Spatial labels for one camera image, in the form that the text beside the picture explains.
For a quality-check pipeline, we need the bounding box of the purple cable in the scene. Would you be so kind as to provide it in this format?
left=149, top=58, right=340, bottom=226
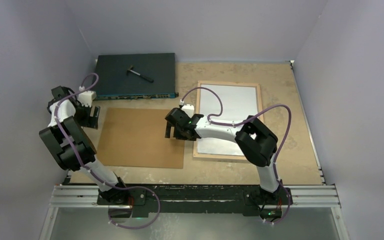
left=53, top=72, right=162, bottom=231
left=178, top=86, right=293, bottom=227

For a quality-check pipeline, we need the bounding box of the wooden picture frame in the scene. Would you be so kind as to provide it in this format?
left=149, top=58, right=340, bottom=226
left=192, top=80, right=265, bottom=162

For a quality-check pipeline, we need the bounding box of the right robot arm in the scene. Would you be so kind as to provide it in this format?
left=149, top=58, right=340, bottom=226
left=164, top=107, right=282, bottom=204

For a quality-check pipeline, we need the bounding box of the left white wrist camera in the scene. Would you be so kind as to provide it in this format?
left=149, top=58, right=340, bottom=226
left=77, top=86, right=97, bottom=107

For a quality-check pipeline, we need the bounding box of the aluminium extrusion rail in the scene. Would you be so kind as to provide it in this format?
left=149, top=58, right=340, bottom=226
left=49, top=185, right=341, bottom=208

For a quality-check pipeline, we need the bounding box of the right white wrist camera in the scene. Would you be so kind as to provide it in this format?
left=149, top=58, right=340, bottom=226
left=179, top=104, right=195, bottom=118

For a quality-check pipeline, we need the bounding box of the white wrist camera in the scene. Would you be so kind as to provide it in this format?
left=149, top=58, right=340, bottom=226
left=179, top=104, right=195, bottom=118
left=77, top=86, right=97, bottom=107

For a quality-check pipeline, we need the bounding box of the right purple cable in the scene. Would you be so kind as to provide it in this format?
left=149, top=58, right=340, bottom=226
left=178, top=86, right=293, bottom=227

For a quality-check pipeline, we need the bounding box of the dark network switch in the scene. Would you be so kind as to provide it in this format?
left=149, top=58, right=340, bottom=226
left=92, top=53, right=179, bottom=101

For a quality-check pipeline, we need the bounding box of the printed photo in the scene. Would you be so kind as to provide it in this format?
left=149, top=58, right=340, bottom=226
left=196, top=84, right=259, bottom=157

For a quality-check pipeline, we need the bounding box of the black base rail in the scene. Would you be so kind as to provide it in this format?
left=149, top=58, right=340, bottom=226
left=97, top=184, right=293, bottom=218

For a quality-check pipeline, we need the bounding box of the small black hammer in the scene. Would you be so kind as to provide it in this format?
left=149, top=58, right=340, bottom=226
left=126, top=65, right=155, bottom=83

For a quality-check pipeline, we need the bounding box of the brown backing board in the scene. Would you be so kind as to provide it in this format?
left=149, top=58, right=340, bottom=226
left=97, top=107, right=185, bottom=169

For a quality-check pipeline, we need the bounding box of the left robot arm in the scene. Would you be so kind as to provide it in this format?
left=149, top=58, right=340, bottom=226
left=39, top=86, right=129, bottom=205

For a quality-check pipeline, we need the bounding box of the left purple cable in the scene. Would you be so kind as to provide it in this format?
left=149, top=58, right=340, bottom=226
left=53, top=72, right=162, bottom=231

